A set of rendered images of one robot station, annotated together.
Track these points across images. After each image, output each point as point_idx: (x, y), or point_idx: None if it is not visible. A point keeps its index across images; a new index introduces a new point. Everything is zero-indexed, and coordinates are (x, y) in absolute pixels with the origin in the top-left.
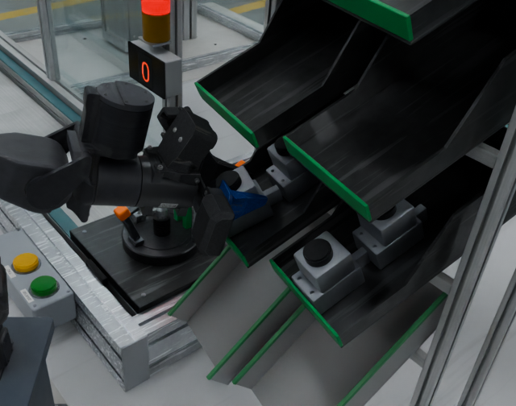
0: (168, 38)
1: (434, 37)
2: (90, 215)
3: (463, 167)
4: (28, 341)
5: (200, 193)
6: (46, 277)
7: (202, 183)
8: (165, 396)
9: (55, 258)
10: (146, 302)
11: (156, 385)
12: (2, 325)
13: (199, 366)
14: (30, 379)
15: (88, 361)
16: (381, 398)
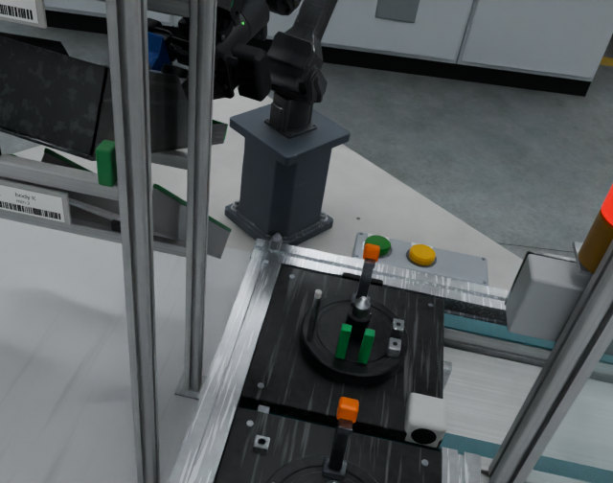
0: (584, 260)
1: None
2: (495, 379)
3: None
4: (280, 142)
5: (180, 47)
6: (383, 247)
7: (180, 38)
8: (217, 298)
9: (412, 274)
10: (281, 271)
11: (234, 302)
12: (284, 106)
13: (215, 335)
14: (248, 127)
15: None
16: (0, 408)
